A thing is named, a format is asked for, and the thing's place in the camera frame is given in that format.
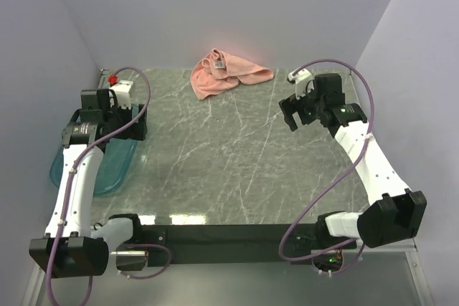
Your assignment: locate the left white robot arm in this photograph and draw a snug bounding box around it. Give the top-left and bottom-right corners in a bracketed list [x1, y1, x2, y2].
[29, 81, 147, 278]

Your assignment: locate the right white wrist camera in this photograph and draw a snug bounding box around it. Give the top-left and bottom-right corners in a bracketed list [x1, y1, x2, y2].
[287, 68, 313, 100]

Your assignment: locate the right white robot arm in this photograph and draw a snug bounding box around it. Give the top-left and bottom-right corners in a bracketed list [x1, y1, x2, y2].
[279, 69, 427, 248]

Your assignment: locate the teal plastic tray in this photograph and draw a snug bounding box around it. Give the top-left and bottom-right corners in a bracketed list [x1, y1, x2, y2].
[49, 102, 143, 198]

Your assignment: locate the purple cable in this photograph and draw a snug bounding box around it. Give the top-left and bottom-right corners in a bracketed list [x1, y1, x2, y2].
[278, 58, 377, 277]
[43, 66, 172, 306]

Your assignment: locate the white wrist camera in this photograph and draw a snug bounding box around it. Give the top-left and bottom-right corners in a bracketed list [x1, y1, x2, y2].
[108, 75, 133, 110]
[287, 68, 313, 100]

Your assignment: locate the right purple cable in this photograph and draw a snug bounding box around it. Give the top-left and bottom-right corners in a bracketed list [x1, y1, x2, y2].
[278, 58, 377, 277]

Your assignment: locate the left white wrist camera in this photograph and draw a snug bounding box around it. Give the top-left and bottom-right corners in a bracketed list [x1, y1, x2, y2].
[108, 75, 133, 110]

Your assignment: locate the pink towel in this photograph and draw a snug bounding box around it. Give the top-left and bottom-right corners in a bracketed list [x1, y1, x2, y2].
[190, 49, 274, 100]

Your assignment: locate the black base bar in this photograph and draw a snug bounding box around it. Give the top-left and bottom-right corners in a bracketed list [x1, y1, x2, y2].
[142, 224, 346, 264]

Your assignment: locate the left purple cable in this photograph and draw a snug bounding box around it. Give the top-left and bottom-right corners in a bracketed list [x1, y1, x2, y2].
[43, 66, 172, 306]

